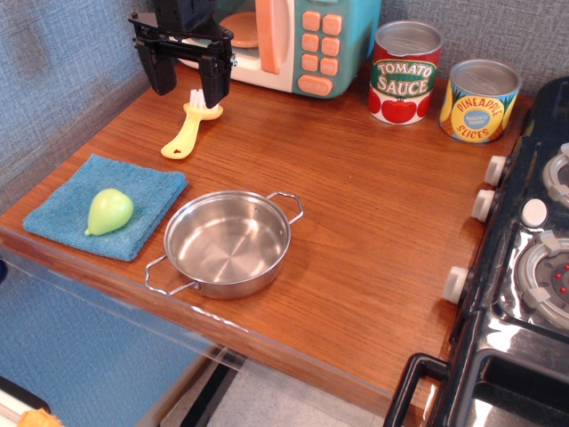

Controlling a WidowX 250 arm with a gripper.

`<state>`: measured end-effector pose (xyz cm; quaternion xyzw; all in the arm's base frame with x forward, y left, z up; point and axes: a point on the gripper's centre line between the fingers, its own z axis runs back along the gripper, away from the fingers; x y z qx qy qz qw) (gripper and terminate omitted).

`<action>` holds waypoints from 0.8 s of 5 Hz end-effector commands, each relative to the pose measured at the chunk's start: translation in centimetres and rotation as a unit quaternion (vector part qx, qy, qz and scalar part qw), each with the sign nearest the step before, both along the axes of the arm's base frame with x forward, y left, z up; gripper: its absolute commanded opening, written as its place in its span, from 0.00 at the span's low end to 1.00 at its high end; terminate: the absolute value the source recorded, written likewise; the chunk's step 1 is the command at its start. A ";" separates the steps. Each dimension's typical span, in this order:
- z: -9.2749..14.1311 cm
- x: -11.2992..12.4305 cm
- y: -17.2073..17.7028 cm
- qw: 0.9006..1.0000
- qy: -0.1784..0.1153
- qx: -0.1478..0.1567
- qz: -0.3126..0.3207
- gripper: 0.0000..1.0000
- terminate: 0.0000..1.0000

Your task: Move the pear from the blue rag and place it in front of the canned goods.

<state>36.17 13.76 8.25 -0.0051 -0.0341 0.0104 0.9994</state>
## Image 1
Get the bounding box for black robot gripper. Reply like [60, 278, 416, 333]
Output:
[128, 1, 234, 108]

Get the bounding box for green plastic pear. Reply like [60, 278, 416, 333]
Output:
[84, 188, 134, 236]

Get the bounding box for blue cloth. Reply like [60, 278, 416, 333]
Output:
[23, 155, 187, 262]

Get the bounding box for stainless steel pot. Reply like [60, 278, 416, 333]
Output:
[144, 190, 304, 300]

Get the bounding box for yellow dish brush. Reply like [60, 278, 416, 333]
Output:
[160, 89, 223, 160]

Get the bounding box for teal toy microwave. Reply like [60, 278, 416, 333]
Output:
[180, 0, 383, 100]

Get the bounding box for tomato sauce can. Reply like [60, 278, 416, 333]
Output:
[368, 20, 443, 125]

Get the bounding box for pineapple slices can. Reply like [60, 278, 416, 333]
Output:
[439, 59, 522, 144]

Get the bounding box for white stove knob upper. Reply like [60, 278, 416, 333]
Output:
[484, 156, 508, 187]

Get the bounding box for white stove knob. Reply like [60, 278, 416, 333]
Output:
[471, 189, 495, 222]
[484, 156, 508, 187]
[443, 266, 469, 304]

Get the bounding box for white stove knob middle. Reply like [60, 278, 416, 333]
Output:
[471, 189, 495, 222]

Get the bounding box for white stove knob lower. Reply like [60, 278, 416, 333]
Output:
[443, 266, 469, 304]

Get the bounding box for orange object bottom left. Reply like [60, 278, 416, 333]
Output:
[17, 408, 63, 427]

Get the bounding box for black toy stove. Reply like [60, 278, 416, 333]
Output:
[385, 77, 568, 426]

